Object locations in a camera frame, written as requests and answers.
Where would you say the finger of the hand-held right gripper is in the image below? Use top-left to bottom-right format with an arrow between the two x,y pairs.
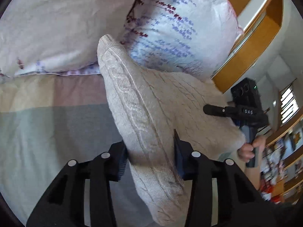
203,104 -> 237,119

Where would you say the wooden headboard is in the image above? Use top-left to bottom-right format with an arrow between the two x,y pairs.
211,0 -> 284,93

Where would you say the wooden bookshelf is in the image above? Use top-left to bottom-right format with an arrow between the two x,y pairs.
258,113 -> 303,205

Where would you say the pastel colour-block bed sheet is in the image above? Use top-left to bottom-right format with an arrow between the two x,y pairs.
0,74 -> 228,227

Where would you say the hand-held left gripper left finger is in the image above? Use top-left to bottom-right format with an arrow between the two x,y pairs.
26,141 -> 128,227

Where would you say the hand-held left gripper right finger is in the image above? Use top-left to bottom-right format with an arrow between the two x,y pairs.
174,129 -> 276,227

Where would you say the beige cable-knit sweater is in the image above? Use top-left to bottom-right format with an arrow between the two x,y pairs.
97,34 -> 247,226

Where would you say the window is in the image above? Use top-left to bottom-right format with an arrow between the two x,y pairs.
279,85 -> 299,126

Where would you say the person's right hand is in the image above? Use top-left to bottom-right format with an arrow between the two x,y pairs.
237,135 -> 266,163

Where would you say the floral white pillow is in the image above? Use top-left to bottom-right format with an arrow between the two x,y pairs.
119,0 -> 244,82
0,0 -> 147,78

